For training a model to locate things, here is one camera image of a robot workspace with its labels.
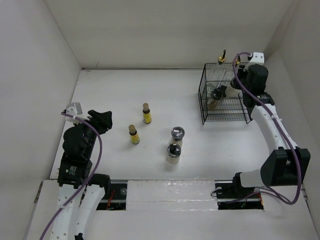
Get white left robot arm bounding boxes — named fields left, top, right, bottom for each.
left=46, top=109, right=113, bottom=240

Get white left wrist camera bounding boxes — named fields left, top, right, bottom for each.
left=65, top=102, right=83, bottom=124

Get glass bottle gold pourer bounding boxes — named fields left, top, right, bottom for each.
left=211, top=49, right=229, bottom=97

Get brown spice jar black lid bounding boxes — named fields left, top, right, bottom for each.
left=208, top=88, right=223, bottom=110

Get glass bottle dark contents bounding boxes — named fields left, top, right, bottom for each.
left=217, top=53, right=242, bottom=98

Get spice jar foil lid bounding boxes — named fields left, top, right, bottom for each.
left=170, top=126, right=185, bottom=147

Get yellow label bottle far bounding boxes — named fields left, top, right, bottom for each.
left=142, top=102, right=152, bottom=124

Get black wire basket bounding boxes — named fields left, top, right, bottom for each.
left=197, top=63, right=252, bottom=124

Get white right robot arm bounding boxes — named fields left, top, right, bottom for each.
left=231, top=64, right=311, bottom=197

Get yellow label bottle near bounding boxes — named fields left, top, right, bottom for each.
left=128, top=124, right=140, bottom=145

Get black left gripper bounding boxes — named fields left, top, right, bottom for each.
left=74, top=109, right=112, bottom=157

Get metal base rail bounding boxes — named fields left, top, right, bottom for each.
left=97, top=180, right=264, bottom=212

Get white spice jar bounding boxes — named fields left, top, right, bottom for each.
left=225, top=77, right=242, bottom=98
left=166, top=143, right=182, bottom=164

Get yellow label bottle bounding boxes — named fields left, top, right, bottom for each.
left=128, top=124, right=140, bottom=145
left=142, top=102, right=152, bottom=124

